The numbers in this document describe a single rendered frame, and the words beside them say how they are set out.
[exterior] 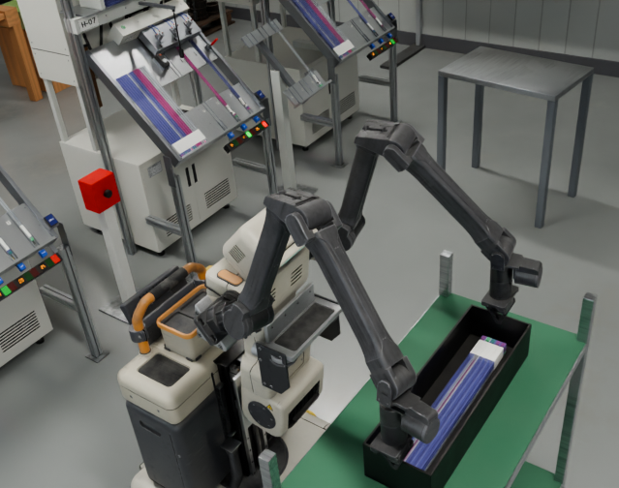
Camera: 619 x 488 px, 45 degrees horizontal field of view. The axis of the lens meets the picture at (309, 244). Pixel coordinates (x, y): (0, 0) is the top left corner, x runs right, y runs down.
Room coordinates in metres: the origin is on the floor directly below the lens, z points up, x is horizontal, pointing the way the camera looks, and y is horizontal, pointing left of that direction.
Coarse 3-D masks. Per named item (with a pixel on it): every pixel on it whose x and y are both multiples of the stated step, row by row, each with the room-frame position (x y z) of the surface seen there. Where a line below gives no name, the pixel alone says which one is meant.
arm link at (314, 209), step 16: (288, 192) 1.37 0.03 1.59; (304, 192) 1.37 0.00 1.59; (272, 208) 1.33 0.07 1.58; (288, 208) 1.30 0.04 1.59; (304, 208) 1.29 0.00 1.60; (320, 208) 1.30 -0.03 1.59; (272, 224) 1.34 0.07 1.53; (320, 224) 1.29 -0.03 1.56; (272, 240) 1.34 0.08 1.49; (288, 240) 1.36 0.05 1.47; (256, 256) 1.37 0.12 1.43; (272, 256) 1.34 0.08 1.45; (256, 272) 1.36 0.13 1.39; (272, 272) 1.36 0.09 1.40; (256, 288) 1.36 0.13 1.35; (240, 304) 1.37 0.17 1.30; (256, 304) 1.36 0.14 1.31; (224, 320) 1.39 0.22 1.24; (240, 320) 1.35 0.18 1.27; (272, 320) 1.41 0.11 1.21; (240, 336) 1.35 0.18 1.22
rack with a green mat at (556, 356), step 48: (432, 336) 1.58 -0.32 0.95; (576, 336) 1.52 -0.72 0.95; (528, 384) 1.36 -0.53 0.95; (576, 384) 1.50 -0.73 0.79; (336, 432) 1.27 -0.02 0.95; (480, 432) 1.22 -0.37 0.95; (528, 432) 1.21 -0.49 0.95; (288, 480) 1.13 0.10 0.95; (336, 480) 1.12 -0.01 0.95; (480, 480) 1.08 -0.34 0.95; (528, 480) 1.52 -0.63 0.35
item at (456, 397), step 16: (480, 352) 1.45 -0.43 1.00; (496, 352) 1.44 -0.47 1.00; (464, 368) 1.40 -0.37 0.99; (480, 368) 1.39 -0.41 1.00; (448, 384) 1.35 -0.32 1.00; (464, 384) 1.34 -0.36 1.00; (480, 384) 1.35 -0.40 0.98; (448, 400) 1.29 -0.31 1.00; (464, 400) 1.29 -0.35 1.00; (448, 416) 1.24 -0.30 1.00; (448, 432) 1.20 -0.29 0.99; (416, 448) 1.15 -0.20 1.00; (432, 448) 1.15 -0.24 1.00; (416, 464) 1.11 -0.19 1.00
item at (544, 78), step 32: (480, 64) 3.96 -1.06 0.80; (512, 64) 3.92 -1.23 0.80; (544, 64) 3.87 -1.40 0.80; (576, 64) 3.83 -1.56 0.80; (480, 96) 4.20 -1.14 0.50; (544, 96) 3.48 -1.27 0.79; (480, 128) 4.22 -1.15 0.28; (544, 128) 3.47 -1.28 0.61; (576, 128) 3.76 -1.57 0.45; (544, 160) 3.45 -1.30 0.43; (576, 160) 3.74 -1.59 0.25; (544, 192) 3.44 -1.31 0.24; (576, 192) 3.76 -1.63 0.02
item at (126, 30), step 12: (180, 0) 4.11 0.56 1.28; (144, 12) 3.91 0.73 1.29; (156, 12) 3.95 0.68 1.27; (168, 12) 3.99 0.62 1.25; (180, 12) 4.04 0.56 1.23; (120, 24) 3.77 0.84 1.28; (132, 24) 3.80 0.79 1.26; (144, 24) 3.84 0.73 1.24; (108, 36) 3.78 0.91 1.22; (120, 36) 3.72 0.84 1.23; (132, 36) 3.79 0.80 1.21
